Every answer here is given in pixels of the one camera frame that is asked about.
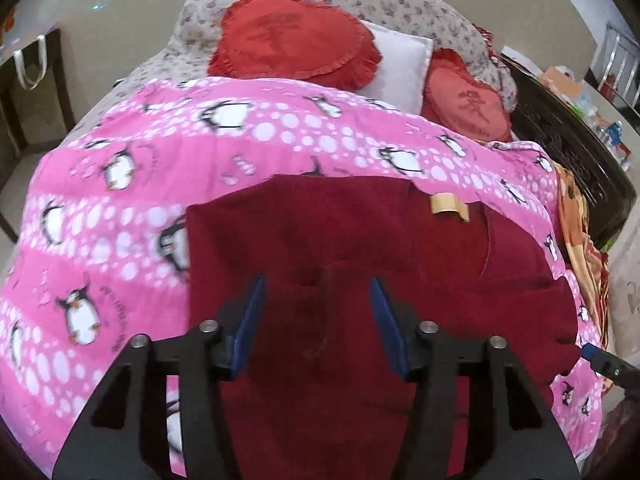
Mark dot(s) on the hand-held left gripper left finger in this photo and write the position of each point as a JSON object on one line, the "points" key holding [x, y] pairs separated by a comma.
{"points": [[247, 330]]}

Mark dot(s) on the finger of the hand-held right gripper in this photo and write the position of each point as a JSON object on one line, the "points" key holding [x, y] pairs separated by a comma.
{"points": [[615, 367]]}

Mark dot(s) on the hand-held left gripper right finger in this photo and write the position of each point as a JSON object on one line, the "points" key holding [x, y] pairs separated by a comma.
{"points": [[387, 325]]}

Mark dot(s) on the dark red sweater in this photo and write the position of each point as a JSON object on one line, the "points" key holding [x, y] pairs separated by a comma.
{"points": [[325, 240]]}

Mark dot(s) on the tan tape roll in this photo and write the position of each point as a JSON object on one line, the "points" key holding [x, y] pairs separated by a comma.
{"points": [[450, 206]]}

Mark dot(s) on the orange patterned blanket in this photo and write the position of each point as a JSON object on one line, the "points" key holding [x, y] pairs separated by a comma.
{"points": [[575, 210]]}

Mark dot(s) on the pink penguin print blanket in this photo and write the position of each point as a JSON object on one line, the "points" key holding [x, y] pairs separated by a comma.
{"points": [[125, 210]]}

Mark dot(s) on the red heart-shaped pillow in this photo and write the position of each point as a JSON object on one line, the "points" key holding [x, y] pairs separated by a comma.
{"points": [[465, 105], [290, 35]]}

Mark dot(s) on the dark carved wooden cabinet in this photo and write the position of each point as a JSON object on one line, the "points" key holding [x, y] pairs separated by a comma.
{"points": [[565, 130]]}

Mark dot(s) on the pile of small packages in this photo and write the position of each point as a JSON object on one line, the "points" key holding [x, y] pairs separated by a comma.
{"points": [[595, 115]]}

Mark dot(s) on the white pillow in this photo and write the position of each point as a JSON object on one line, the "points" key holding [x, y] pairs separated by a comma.
{"points": [[400, 70]]}

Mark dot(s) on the red frilled cloth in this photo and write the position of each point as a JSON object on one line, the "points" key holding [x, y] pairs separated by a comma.
{"points": [[487, 45]]}

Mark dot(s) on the metal rack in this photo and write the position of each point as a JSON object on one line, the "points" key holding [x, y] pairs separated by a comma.
{"points": [[617, 65]]}

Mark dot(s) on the dark wooden desk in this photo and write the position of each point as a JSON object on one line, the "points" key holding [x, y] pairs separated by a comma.
{"points": [[55, 75]]}

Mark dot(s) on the floral padded headboard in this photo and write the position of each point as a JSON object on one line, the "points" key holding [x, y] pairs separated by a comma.
{"points": [[400, 0]]}

